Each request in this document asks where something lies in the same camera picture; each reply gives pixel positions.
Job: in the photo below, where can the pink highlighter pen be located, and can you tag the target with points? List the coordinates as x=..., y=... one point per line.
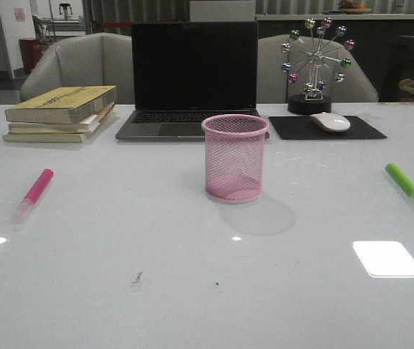
x=30, y=199

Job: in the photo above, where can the green highlighter pen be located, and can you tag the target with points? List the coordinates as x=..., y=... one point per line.
x=401, y=179

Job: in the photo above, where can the pink mesh pen holder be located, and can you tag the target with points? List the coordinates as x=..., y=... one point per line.
x=234, y=156

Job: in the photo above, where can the black mouse pad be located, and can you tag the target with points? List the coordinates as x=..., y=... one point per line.
x=302, y=128

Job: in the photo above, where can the grey laptop black screen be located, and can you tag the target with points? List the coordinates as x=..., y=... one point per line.
x=185, y=72

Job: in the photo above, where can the middle white book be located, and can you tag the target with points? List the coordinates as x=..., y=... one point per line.
x=88, y=125

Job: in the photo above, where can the white computer mouse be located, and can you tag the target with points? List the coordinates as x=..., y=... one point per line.
x=330, y=122

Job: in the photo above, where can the ferris wheel desk toy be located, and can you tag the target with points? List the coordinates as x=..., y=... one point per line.
x=311, y=98

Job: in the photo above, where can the grey armchair left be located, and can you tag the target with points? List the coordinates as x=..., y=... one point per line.
x=91, y=60

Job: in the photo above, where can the top yellow book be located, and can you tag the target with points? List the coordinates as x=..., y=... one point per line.
x=63, y=105

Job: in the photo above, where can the yellow book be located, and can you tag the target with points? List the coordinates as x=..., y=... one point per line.
x=63, y=105
x=46, y=137

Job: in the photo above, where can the bottom yellow book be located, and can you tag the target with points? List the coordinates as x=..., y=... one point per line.
x=46, y=137

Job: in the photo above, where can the red bin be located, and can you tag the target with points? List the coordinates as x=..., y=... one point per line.
x=30, y=49

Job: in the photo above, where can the fruit bowl on counter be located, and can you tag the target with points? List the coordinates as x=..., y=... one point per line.
x=353, y=8

